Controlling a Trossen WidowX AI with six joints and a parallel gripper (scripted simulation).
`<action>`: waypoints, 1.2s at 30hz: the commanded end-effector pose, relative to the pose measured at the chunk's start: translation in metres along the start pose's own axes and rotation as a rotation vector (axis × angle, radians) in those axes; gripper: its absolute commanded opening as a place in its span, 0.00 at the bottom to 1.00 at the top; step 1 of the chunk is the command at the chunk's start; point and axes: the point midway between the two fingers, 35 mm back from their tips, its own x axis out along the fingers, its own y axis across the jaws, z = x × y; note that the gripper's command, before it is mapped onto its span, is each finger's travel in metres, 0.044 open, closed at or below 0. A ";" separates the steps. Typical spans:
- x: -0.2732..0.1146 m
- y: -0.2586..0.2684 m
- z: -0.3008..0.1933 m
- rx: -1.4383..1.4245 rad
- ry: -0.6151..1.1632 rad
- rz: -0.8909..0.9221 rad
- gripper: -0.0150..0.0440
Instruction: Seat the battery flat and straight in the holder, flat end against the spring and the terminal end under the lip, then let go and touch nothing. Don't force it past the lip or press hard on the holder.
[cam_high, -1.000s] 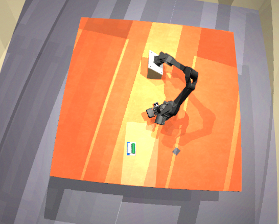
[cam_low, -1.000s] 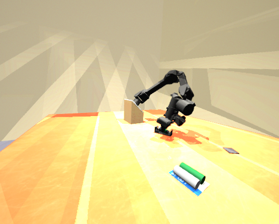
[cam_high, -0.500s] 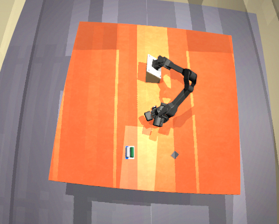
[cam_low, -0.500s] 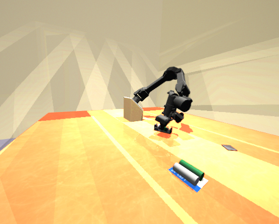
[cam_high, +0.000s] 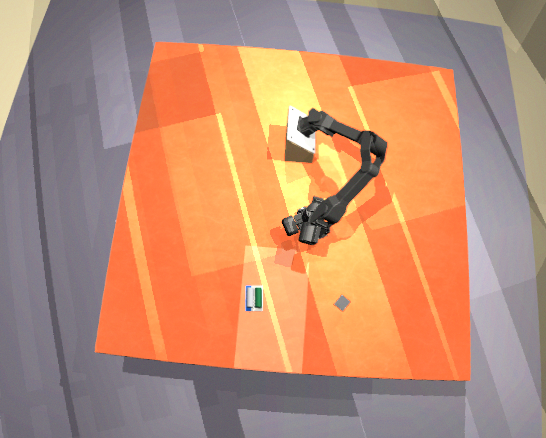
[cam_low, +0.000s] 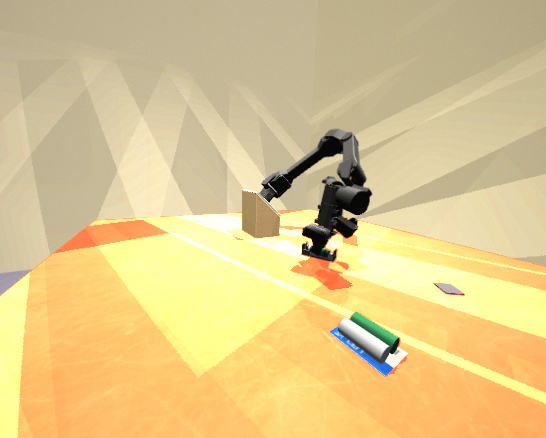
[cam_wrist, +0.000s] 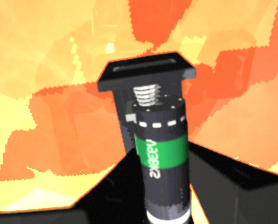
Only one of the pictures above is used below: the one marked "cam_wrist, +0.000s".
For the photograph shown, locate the black and green battery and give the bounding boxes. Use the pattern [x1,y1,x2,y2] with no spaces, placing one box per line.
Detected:
[131,95,191,224]

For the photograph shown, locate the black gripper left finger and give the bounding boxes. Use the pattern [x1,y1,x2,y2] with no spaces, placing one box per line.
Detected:
[0,148,145,224]

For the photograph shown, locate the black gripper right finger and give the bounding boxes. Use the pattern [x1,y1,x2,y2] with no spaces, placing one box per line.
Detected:
[188,141,278,224]

